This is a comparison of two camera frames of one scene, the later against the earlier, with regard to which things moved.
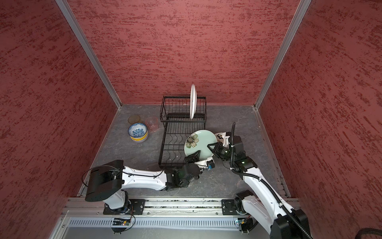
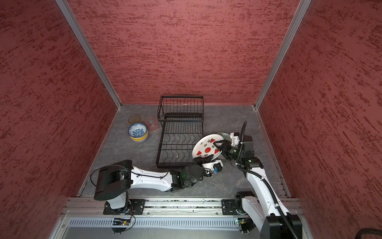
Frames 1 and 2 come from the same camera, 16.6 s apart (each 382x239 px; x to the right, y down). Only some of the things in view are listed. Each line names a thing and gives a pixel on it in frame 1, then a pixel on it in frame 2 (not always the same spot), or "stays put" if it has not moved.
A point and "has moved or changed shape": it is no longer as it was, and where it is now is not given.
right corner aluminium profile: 302,7 stays put
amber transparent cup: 134,118 stays put
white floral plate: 193,101 -> 205,146
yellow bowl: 141,138 stays put
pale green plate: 198,140 has moved or changed shape
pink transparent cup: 152,123 stays put
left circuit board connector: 119,221 stays put
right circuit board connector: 245,224 stays put
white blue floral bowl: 137,130 stays put
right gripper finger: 219,154 -> 227,154
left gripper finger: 193,158 -> 200,160
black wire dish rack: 175,111 stays put
